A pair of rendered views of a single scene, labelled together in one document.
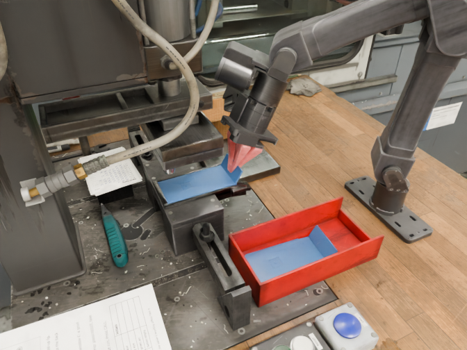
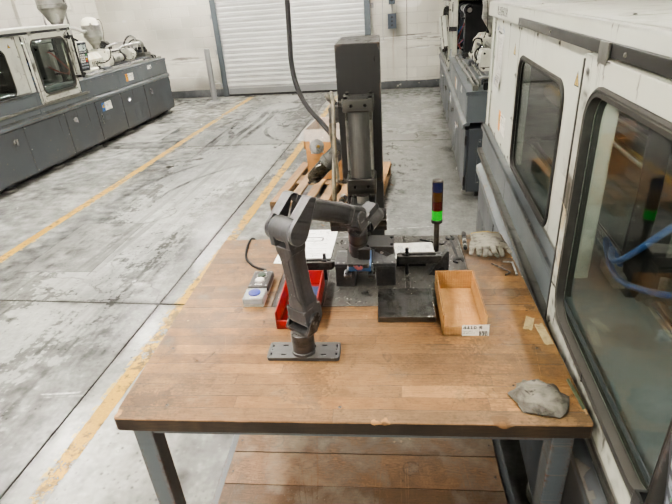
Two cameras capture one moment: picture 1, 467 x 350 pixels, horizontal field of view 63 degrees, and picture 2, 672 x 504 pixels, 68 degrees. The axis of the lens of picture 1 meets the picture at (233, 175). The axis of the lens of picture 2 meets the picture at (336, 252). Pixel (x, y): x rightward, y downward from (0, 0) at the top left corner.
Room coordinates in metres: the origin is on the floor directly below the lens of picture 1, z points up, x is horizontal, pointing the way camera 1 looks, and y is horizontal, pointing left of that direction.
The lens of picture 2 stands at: (1.27, -1.20, 1.77)
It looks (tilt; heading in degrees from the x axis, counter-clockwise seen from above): 27 degrees down; 122
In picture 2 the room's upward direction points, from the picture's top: 4 degrees counter-clockwise
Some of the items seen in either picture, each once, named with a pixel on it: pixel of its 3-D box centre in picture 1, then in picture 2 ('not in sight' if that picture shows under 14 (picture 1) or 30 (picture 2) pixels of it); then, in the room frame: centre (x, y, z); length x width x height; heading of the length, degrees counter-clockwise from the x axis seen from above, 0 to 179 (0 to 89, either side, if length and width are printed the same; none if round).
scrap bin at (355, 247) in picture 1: (304, 246); (301, 297); (0.47, -0.13, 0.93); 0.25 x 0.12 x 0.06; 115
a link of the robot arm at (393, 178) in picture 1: (392, 169); (302, 319); (0.60, -0.32, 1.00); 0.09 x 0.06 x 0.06; 170
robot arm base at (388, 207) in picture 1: (389, 194); (303, 341); (0.61, -0.33, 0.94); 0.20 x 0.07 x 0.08; 25
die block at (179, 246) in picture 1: (182, 202); (366, 268); (0.58, 0.10, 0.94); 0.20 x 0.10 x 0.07; 25
